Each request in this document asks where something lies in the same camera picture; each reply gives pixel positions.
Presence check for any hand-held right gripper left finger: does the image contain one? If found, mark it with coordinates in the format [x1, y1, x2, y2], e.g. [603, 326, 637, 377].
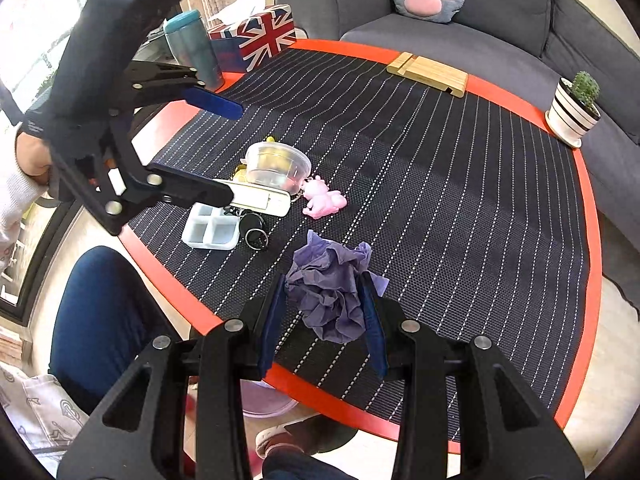
[57, 274, 288, 480]

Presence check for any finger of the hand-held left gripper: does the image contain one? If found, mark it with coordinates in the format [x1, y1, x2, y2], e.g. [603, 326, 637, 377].
[117, 59, 245, 121]
[97, 120, 236, 237]

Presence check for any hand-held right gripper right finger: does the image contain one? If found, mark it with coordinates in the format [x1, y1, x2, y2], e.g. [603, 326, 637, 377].
[359, 271, 586, 480]

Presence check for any white rectangular case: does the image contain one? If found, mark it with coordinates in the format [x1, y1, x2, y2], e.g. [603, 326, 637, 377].
[212, 178, 292, 217]

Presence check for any black key reel with ring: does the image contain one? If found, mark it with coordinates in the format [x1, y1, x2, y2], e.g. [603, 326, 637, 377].
[224, 205, 271, 251]

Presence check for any person's left forearm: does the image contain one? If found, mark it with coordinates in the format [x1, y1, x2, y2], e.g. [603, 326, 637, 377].
[0, 127, 53, 281]

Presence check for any clear compartment pill box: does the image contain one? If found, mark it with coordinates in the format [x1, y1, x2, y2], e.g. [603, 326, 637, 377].
[181, 202, 242, 251]

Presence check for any teal tumbler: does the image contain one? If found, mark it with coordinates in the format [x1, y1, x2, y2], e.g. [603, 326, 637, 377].
[162, 10, 226, 92]

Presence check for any clear round plastic container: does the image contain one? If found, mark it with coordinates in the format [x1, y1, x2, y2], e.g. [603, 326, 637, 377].
[245, 141, 312, 192]

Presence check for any flag print tissue box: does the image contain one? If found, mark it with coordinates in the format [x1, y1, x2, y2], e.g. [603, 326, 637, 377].
[207, 4, 297, 72]

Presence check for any white tissue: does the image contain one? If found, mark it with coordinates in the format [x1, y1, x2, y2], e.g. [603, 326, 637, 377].
[220, 0, 273, 23]

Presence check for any person's pink slipper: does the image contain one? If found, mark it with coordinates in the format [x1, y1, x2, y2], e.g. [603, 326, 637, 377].
[255, 412, 358, 461]

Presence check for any pink pig toy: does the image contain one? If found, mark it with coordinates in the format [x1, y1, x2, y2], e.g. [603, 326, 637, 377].
[302, 176, 347, 219]

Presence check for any person's blue trouser leg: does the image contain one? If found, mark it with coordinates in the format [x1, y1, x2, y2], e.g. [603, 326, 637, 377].
[262, 452, 401, 480]
[49, 246, 176, 416]

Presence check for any black striped woven placemat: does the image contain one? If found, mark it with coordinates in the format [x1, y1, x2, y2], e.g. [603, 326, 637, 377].
[120, 39, 593, 443]

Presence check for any wooden phone stand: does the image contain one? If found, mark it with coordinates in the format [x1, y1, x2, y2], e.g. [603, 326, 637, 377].
[386, 51, 469, 98]

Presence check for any person's white printed shirt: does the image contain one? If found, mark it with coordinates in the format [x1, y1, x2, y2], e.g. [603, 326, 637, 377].
[0, 360, 96, 476]

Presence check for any cactus in striped white pot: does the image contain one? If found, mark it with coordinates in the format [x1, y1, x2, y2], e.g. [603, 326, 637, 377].
[545, 71, 602, 148]

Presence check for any grey fabric sofa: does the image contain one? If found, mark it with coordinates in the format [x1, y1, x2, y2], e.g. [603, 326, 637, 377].
[274, 0, 640, 318]

